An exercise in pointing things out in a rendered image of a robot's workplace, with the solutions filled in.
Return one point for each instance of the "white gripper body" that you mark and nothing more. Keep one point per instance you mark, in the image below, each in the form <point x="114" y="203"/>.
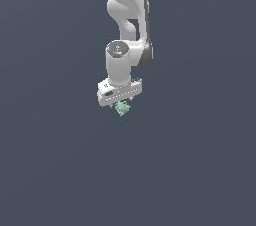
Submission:
<point x="118" y="92"/>

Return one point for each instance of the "small green lumpy object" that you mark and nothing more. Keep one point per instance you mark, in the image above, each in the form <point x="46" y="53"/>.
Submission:
<point x="122" y="107"/>

